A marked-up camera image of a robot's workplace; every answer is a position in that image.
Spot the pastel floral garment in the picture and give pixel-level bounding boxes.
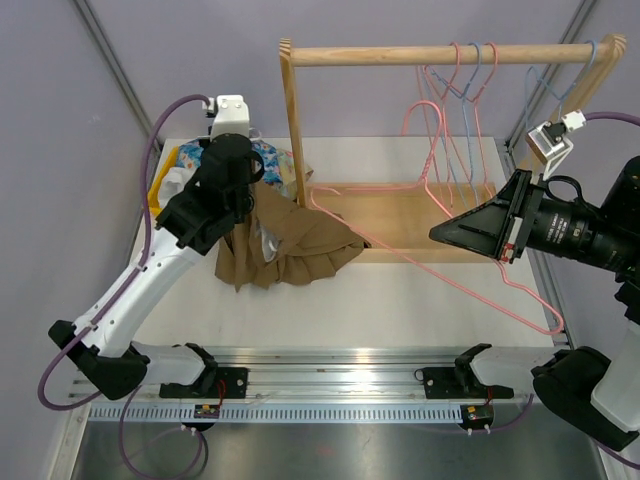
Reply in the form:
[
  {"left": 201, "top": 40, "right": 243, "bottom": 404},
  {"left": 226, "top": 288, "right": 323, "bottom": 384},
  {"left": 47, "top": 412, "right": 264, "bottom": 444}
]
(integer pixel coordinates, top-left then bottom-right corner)
[{"left": 276, "top": 148, "right": 299, "bottom": 202}]

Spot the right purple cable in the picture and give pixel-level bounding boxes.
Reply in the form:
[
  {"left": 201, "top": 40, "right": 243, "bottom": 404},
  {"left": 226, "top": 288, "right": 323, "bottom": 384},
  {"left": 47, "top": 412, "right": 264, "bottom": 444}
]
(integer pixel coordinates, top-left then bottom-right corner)
[{"left": 582, "top": 110, "right": 640, "bottom": 127}]

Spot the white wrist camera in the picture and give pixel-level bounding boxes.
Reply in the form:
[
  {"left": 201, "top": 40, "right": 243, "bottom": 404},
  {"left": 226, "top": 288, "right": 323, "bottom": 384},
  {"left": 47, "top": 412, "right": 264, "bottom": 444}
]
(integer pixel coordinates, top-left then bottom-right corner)
[
  {"left": 526, "top": 110, "right": 586, "bottom": 181},
  {"left": 202, "top": 95, "right": 250, "bottom": 141}
]

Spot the wooden clothes rack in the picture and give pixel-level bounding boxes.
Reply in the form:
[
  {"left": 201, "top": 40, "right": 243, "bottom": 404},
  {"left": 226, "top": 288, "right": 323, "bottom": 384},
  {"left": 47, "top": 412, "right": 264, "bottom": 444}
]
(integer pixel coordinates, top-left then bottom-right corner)
[{"left": 279, "top": 34, "right": 627, "bottom": 264}]

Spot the purple cable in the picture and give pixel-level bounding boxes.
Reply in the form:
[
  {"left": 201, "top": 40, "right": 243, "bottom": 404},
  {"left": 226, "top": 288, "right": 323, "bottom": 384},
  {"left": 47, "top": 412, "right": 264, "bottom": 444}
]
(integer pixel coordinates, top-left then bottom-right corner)
[
  {"left": 38, "top": 93, "right": 211, "bottom": 411},
  {"left": 582, "top": 110, "right": 640, "bottom": 127}
]

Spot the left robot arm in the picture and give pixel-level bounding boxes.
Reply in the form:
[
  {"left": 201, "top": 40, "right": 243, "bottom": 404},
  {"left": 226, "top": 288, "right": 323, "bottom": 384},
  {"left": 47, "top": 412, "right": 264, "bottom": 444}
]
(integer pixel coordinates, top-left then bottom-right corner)
[{"left": 48, "top": 133, "right": 264, "bottom": 400}]

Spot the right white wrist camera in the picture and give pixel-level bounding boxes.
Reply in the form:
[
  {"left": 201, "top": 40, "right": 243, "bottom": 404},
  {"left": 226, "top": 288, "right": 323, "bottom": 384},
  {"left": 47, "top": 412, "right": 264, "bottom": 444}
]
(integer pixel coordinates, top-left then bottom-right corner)
[{"left": 526, "top": 110, "right": 586, "bottom": 181}]

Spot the blue floral garment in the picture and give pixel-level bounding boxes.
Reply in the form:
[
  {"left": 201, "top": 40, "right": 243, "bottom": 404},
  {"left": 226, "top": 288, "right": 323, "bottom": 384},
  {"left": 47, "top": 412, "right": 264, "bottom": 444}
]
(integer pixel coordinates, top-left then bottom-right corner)
[{"left": 175, "top": 139, "right": 291, "bottom": 190}]

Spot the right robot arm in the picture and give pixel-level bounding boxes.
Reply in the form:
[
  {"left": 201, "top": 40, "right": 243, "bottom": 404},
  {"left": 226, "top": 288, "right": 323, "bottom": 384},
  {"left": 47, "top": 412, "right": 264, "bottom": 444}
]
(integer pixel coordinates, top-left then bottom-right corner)
[{"left": 429, "top": 157, "right": 639, "bottom": 452}]

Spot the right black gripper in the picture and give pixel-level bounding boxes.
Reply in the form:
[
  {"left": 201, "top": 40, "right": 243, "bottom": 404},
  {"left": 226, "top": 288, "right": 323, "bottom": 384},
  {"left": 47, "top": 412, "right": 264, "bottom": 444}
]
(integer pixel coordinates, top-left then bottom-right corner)
[{"left": 430, "top": 167, "right": 640, "bottom": 274}]

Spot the pink hanger with brown skirt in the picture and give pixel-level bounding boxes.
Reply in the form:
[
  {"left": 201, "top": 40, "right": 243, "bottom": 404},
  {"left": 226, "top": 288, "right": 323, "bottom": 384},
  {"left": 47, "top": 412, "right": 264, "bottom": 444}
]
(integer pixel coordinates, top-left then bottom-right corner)
[{"left": 305, "top": 100, "right": 565, "bottom": 336}]

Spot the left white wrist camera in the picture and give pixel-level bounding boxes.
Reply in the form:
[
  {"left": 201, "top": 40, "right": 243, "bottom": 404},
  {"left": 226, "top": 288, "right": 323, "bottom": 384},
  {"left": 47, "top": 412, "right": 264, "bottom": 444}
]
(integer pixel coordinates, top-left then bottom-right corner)
[{"left": 202, "top": 95, "right": 250, "bottom": 141}]

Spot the white cloth garment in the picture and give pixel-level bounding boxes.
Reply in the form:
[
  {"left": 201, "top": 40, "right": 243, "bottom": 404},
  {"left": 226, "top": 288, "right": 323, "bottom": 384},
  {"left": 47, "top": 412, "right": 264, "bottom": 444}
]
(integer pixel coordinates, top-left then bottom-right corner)
[{"left": 157, "top": 167, "right": 193, "bottom": 205}]

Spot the yellow plastic tray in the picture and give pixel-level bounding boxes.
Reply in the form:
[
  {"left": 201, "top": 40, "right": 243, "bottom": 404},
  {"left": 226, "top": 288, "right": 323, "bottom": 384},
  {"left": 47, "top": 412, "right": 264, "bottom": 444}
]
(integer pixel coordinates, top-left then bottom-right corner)
[{"left": 147, "top": 146, "right": 180, "bottom": 217}]

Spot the brown skirt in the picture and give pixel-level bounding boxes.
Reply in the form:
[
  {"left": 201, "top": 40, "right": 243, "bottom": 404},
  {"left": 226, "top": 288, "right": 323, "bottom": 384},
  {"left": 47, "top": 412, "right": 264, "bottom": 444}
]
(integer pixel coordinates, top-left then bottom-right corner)
[{"left": 215, "top": 181, "right": 368, "bottom": 290}]

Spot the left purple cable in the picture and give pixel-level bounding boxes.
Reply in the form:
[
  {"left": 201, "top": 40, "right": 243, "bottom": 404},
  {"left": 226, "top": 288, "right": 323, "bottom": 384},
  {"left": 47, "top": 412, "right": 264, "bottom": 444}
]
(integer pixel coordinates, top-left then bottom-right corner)
[{"left": 38, "top": 93, "right": 211, "bottom": 411}]

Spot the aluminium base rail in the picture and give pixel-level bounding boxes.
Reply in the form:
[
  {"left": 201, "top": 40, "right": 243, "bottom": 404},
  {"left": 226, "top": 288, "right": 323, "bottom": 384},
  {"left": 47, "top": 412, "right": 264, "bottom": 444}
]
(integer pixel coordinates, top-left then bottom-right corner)
[{"left": 80, "top": 347, "right": 466, "bottom": 424}]

